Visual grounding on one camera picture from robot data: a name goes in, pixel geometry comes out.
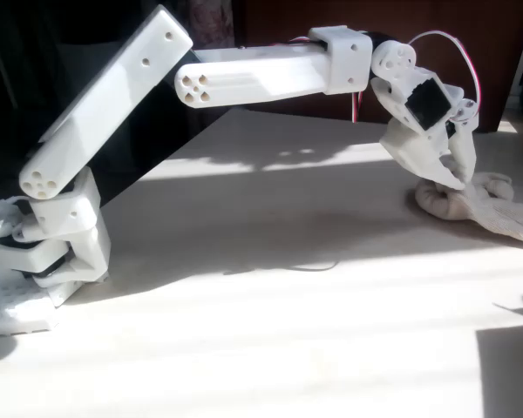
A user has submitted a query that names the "red white black forearm cable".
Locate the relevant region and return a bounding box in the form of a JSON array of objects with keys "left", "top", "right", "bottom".
[{"left": 350, "top": 90, "right": 365, "bottom": 125}]

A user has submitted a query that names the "brown wooden cabinet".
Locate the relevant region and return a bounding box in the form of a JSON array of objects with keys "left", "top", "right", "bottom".
[{"left": 233, "top": 0, "right": 523, "bottom": 134}]

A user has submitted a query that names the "red white black gripper cable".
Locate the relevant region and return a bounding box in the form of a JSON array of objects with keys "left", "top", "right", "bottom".
[{"left": 407, "top": 29, "right": 483, "bottom": 118}]

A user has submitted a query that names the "patterned curtain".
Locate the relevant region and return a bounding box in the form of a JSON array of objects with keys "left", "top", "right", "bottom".
[{"left": 187, "top": 0, "right": 237, "bottom": 49}]

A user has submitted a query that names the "white cloth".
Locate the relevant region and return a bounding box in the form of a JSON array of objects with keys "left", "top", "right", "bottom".
[{"left": 413, "top": 172, "right": 523, "bottom": 244}]

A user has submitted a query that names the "white perforated base plate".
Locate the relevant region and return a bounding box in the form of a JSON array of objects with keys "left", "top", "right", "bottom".
[{"left": 0, "top": 278, "right": 58, "bottom": 339}]

